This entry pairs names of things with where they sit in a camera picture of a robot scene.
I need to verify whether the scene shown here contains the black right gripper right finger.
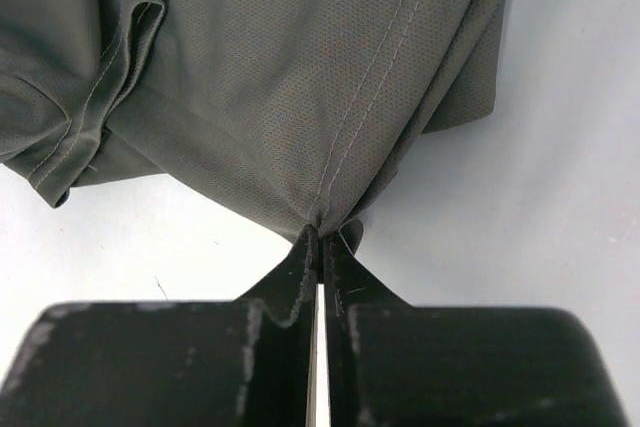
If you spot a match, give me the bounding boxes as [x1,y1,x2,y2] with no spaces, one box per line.
[322,234,628,426]

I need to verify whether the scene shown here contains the grey t-shirt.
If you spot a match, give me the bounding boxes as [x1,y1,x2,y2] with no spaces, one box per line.
[1,0,506,240]

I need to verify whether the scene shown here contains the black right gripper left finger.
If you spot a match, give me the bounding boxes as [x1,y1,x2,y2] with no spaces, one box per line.
[1,227,317,427]

